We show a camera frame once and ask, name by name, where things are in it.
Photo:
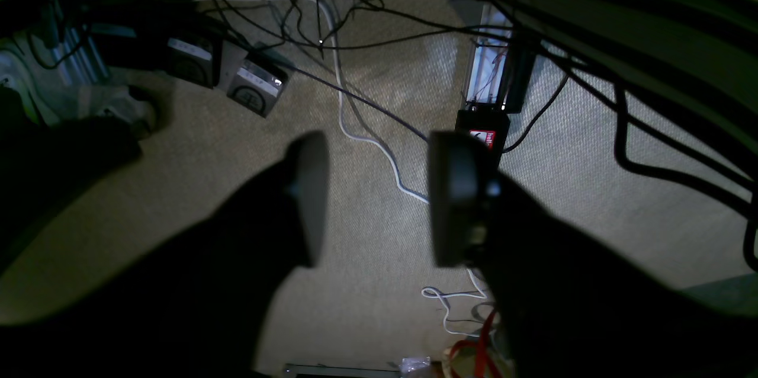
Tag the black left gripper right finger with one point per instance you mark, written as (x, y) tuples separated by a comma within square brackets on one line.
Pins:
[(460, 173)]

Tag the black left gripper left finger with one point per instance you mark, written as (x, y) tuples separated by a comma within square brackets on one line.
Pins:
[(308, 163)]

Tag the black box red label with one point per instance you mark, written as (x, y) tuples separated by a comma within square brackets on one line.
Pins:
[(488, 125)]

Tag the grey power adapter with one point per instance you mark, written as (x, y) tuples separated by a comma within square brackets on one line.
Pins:
[(257, 84), (193, 57)]

